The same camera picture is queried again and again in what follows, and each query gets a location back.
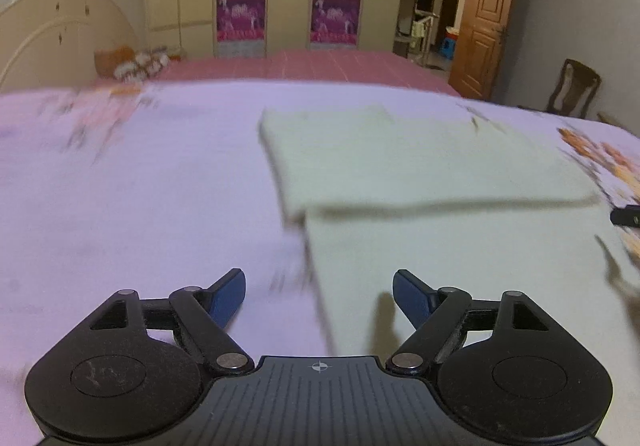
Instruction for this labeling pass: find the cream knitted sweater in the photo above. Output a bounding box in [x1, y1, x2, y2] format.
[259, 107, 639, 358]

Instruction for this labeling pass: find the dark wooden chair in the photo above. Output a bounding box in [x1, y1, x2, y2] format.
[546, 58, 602, 119]

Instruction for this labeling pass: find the lilac floral quilt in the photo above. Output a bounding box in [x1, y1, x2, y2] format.
[1, 81, 639, 445]

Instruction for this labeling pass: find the blue plastic stool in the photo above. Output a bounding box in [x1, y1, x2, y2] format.
[439, 38, 457, 60]

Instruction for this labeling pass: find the brown wooden door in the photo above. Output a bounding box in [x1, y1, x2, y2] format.
[449, 0, 513, 100]

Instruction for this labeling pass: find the metal stair railing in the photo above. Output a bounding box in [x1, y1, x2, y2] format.
[409, 10, 439, 67]

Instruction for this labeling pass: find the pink checked bed sheet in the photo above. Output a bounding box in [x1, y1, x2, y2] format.
[154, 50, 459, 97]

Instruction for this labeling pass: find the orange patterned pillow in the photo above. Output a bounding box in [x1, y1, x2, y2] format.
[94, 45, 171, 82]

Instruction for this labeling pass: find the cream curved headboard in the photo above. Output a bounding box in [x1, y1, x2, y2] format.
[1, 0, 138, 93]

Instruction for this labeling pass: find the lower right purple poster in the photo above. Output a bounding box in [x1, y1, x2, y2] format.
[310, 0, 361, 46]

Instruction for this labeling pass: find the purple poster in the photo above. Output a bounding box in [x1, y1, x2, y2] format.
[310, 0, 361, 46]
[216, 0, 266, 42]

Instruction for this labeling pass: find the lower left purple poster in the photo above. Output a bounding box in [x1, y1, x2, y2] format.
[216, 0, 266, 42]

